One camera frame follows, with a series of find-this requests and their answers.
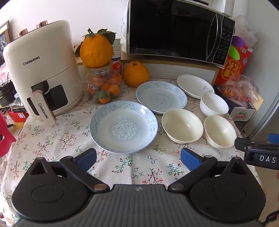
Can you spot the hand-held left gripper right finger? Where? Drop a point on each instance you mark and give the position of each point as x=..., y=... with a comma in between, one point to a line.
x=189, y=157

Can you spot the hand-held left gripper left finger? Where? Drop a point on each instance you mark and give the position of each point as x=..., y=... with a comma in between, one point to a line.
x=87, y=157

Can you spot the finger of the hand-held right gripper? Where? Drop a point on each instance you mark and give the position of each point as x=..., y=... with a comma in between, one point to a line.
x=274, y=138
x=240, y=143

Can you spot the small cream bowl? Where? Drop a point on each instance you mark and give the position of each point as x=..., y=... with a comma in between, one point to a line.
x=220, y=131

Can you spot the large cream bowl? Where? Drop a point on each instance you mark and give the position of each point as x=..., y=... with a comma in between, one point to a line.
x=182, y=125

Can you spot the small white bowl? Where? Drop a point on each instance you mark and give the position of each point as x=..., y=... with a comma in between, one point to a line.
x=214, y=104

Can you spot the blue patterned plate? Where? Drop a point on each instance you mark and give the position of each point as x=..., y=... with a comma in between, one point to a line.
x=124, y=127
x=161, y=98

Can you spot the white plate with rose print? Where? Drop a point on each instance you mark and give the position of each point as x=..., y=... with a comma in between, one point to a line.
x=194, y=86

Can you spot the white cardboard box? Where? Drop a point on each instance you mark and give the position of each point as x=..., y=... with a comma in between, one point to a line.
x=242, y=113

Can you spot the grey refrigerator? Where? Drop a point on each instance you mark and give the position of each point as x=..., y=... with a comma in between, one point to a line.
x=268, y=109

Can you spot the floral tablecloth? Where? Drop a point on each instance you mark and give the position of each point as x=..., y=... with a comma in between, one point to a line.
x=65, y=135

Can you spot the plastic bag of small oranges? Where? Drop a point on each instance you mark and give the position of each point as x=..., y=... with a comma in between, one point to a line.
x=239, y=89

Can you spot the pile of small tangerines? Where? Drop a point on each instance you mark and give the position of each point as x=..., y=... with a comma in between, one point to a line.
x=109, y=88

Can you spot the red and yellow printed box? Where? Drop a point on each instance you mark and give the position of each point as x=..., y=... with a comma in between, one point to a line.
x=231, y=69

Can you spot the red carton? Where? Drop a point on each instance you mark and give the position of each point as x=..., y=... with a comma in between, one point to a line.
x=17, y=115

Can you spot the red plastic stool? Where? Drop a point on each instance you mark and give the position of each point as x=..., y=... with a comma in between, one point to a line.
x=5, y=135

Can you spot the glass jar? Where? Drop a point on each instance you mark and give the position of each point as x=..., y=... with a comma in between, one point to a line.
x=102, y=72

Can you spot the white microwave shelf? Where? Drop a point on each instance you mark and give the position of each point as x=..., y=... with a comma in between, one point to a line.
x=185, y=68

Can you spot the green plastic object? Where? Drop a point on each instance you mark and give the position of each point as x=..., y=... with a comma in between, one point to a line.
x=233, y=51

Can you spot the glass mug with red label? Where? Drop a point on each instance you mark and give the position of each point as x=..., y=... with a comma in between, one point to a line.
x=118, y=67

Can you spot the purple plastic object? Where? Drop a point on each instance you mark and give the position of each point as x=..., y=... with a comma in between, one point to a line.
x=238, y=41

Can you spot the cream air fryer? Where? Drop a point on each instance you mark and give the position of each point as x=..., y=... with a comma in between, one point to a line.
x=43, y=65

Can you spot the large orange with leaves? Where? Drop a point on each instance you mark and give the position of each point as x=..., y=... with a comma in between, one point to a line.
x=96, y=52

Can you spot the white lace-edged cloth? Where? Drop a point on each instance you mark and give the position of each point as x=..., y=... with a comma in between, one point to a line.
x=5, y=74

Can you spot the black microwave oven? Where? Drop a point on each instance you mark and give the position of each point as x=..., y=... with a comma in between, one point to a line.
x=170, y=28

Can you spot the white plastic container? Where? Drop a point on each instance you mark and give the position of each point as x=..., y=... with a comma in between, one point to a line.
x=220, y=6

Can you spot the picture frame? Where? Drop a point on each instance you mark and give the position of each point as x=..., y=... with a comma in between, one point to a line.
x=4, y=41

